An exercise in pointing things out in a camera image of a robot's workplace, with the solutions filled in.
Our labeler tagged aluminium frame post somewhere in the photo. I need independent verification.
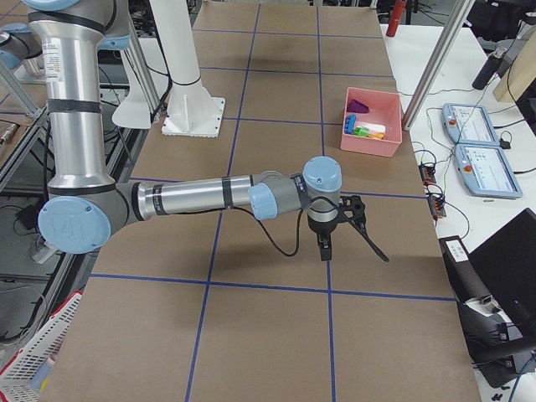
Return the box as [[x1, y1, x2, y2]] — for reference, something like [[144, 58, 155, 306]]
[[402, 0, 475, 131]]

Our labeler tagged blue tape line crosswise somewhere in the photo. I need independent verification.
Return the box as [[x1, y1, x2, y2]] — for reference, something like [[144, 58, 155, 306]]
[[90, 273, 456, 302]]

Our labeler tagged black laptop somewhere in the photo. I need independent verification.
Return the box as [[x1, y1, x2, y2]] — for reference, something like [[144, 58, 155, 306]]
[[469, 208, 535, 335]]

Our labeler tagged green block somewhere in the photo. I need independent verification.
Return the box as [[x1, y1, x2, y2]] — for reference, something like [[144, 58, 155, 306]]
[[353, 126, 369, 137]]

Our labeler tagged white perforated basket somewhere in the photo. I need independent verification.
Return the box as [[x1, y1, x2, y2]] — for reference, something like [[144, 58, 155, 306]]
[[1, 291, 83, 401]]

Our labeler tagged red bottle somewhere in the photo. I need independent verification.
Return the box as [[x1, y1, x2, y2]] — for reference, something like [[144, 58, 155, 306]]
[[386, 0, 407, 38]]

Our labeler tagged upper teach pendant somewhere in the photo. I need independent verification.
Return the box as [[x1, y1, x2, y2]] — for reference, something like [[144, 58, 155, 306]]
[[441, 103, 499, 145]]

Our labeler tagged pink plastic box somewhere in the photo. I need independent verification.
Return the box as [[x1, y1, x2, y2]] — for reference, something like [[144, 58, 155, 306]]
[[340, 87, 402, 157]]

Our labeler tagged white label in box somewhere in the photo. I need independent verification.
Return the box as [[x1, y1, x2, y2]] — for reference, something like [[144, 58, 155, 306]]
[[357, 122, 386, 133]]

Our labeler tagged blue block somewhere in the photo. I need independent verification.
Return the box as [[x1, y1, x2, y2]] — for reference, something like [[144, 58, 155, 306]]
[[343, 114, 357, 135]]

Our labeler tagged teach pendant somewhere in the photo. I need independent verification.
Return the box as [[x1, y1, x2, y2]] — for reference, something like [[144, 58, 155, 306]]
[[454, 143, 523, 199], [441, 103, 499, 145]]

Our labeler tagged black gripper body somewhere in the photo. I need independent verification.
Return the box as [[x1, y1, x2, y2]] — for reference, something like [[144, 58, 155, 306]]
[[307, 195, 367, 247]]

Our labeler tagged blue tape line lengthwise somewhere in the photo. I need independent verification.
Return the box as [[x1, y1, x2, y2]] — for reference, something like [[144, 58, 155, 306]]
[[314, 2, 337, 402]]

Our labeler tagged orange block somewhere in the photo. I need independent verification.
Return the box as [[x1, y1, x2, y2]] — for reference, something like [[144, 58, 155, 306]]
[[368, 132, 385, 140]]

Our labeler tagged lower teach pendant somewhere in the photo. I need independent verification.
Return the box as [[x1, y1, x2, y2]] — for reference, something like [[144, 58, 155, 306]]
[[454, 143, 523, 199]]

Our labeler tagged white camera stand base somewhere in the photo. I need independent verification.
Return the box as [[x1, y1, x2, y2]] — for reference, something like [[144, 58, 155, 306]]
[[150, 0, 225, 137]]

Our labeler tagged black bottle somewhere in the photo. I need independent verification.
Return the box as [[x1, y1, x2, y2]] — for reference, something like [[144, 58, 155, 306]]
[[472, 47, 508, 90]]

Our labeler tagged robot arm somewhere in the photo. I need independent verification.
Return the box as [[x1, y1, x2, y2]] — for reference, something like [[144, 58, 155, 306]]
[[27, 1, 367, 261]]

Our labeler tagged purple block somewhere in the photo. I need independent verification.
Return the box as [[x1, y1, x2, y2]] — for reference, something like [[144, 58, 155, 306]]
[[346, 99, 370, 114]]

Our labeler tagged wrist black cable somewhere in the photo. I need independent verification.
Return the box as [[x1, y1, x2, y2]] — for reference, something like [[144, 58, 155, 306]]
[[257, 194, 390, 264]]

